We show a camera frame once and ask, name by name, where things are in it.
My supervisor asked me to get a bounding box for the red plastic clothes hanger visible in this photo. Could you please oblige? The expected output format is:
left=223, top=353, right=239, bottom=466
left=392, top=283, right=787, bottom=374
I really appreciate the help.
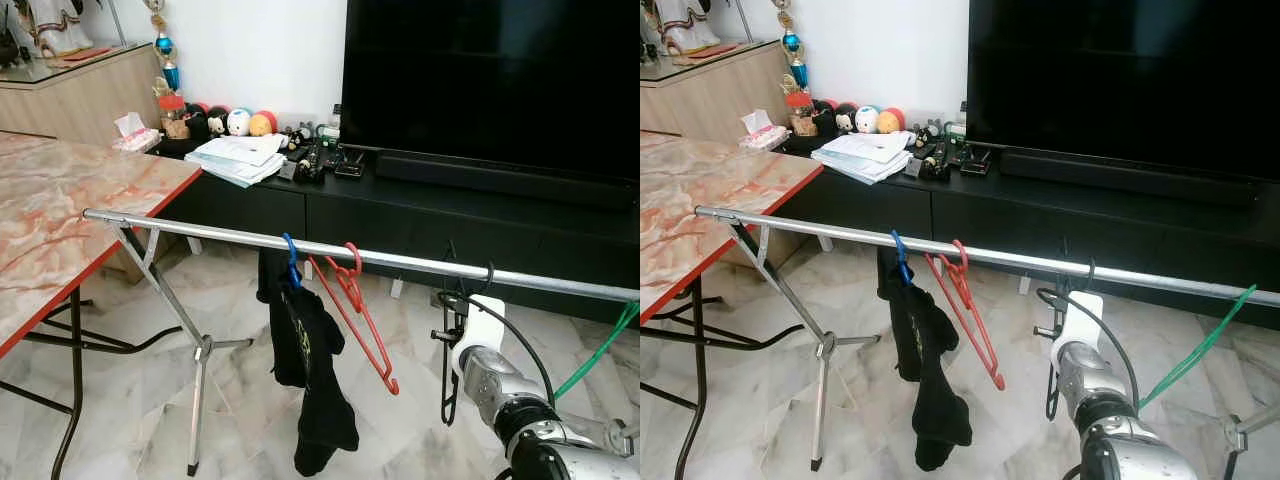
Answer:
left=923, top=240, right=1006, bottom=391
left=307, top=241, right=401, bottom=396

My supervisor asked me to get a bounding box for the green clothes hanger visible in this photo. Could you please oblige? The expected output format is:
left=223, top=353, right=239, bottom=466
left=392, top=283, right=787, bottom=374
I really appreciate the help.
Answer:
left=552, top=300, right=641, bottom=403
left=1137, top=284, right=1258, bottom=411

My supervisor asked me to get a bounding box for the blue clothes hanger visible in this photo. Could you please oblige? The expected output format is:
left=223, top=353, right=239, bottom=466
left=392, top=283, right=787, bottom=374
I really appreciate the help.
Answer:
left=281, top=232, right=303, bottom=291
left=890, top=230, right=913, bottom=288

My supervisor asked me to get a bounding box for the silver metal clothes rack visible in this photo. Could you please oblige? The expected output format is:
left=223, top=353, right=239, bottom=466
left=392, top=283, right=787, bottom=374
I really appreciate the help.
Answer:
left=694, top=205, right=1280, bottom=480
left=82, top=207, right=641, bottom=477

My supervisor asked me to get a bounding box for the black low tv console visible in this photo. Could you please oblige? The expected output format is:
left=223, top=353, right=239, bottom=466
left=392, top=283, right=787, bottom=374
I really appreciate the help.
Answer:
left=775, top=135, right=1280, bottom=321
left=150, top=135, right=641, bottom=326

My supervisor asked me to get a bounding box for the black t-shirt with logo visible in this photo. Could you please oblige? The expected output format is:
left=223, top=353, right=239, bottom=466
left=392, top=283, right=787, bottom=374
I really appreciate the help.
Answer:
left=877, top=245, right=973, bottom=473
left=255, top=245, right=359, bottom=478

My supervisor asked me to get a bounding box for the black soundbar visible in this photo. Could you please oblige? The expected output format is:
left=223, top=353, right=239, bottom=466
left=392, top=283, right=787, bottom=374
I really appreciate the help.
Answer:
left=375, top=150, right=641, bottom=211
left=1000, top=150, right=1259, bottom=209

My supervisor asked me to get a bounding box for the stack of white papers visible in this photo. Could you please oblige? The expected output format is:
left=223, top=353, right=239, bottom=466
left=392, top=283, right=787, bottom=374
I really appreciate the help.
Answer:
left=185, top=135, right=288, bottom=188
left=810, top=132, right=913, bottom=186

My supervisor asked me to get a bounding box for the black flat television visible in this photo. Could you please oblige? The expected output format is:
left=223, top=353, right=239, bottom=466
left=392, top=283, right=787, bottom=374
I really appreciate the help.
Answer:
left=340, top=0, right=641, bottom=183
left=965, top=0, right=1280, bottom=183

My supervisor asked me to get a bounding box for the marble-pattern folding table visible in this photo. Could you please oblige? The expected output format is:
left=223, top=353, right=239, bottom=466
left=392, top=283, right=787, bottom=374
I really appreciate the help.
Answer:
left=0, top=130, right=204, bottom=480
left=640, top=130, right=824, bottom=480

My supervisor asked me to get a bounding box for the red-lidded jar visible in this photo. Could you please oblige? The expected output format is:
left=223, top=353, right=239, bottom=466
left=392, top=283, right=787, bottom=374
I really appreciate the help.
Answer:
left=785, top=92, right=816, bottom=138
left=160, top=93, right=191, bottom=139

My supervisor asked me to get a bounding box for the pink tissue pack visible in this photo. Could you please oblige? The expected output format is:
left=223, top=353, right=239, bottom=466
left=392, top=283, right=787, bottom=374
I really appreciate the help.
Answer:
left=740, top=108, right=786, bottom=151
left=112, top=112, right=161, bottom=153

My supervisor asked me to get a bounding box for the blue and gold trophy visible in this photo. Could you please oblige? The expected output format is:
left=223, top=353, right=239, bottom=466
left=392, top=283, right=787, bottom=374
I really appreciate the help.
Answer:
left=775, top=0, right=809, bottom=93
left=150, top=0, right=183, bottom=96

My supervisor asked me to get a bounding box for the white porcelain figurine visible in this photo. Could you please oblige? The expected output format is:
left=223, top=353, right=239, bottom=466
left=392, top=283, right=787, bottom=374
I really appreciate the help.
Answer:
left=655, top=0, right=723, bottom=56
left=25, top=0, right=96, bottom=58

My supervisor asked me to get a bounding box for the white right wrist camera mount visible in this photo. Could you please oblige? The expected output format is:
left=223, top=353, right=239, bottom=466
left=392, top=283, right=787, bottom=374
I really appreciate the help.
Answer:
left=1050, top=290, right=1106, bottom=376
left=452, top=294, right=507, bottom=379

